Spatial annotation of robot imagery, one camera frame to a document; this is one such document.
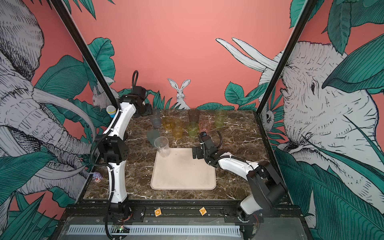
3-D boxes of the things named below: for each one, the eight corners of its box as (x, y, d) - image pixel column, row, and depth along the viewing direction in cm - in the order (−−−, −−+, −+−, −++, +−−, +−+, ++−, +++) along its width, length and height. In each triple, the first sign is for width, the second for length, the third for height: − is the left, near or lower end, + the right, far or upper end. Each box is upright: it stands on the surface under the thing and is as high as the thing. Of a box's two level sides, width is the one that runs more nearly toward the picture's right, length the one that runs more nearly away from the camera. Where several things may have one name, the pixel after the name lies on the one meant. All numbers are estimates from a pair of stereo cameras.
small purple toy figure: (97, 183, 86) (90, 179, 80) (95, 179, 87) (89, 175, 82) (103, 179, 87) (97, 175, 82) (102, 175, 89) (96, 171, 83)
